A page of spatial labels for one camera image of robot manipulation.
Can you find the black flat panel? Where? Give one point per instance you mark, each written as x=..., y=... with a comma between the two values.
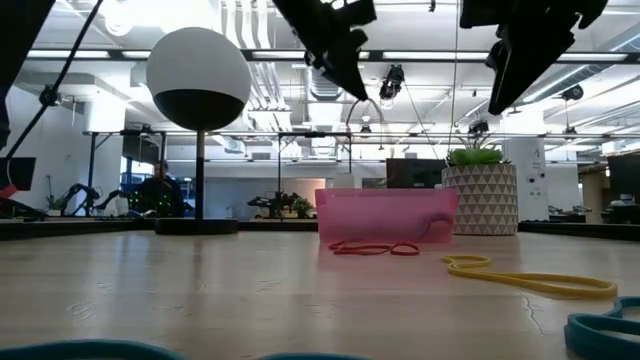
x=17, y=172

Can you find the background black robot arm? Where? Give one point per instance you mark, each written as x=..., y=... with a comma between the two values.
x=112, y=197
x=272, y=202
x=80, y=192

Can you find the succulent in patterned pot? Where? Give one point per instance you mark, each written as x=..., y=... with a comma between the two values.
x=480, y=200

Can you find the red rubber band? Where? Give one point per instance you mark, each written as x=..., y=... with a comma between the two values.
x=350, y=250

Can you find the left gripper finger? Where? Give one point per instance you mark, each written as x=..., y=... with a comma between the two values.
x=345, y=60

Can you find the black overhead camera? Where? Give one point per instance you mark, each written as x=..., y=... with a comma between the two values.
x=392, y=82
x=572, y=92

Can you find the yellow rubber band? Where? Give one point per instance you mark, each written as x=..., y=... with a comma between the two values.
x=505, y=278

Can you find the dark monitor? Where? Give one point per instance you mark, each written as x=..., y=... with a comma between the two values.
x=625, y=175
x=415, y=172

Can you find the black background workstation frame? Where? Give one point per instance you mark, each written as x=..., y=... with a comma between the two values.
x=310, y=134

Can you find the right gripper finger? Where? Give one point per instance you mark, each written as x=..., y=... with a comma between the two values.
x=525, y=55

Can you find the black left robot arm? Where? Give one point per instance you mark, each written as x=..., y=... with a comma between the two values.
x=15, y=30

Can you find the person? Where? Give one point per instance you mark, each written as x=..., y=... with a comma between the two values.
x=160, y=195

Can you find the white globe table lamp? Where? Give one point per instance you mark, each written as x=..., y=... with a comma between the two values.
x=199, y=75

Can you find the background green plant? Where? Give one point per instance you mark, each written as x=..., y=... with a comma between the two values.
x=302, y=207

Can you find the pink plastic bin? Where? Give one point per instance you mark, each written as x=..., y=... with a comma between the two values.
x=385, y=215

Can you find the blue rubber band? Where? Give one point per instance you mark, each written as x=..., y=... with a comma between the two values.
x=575, y=335
x=630, y=302

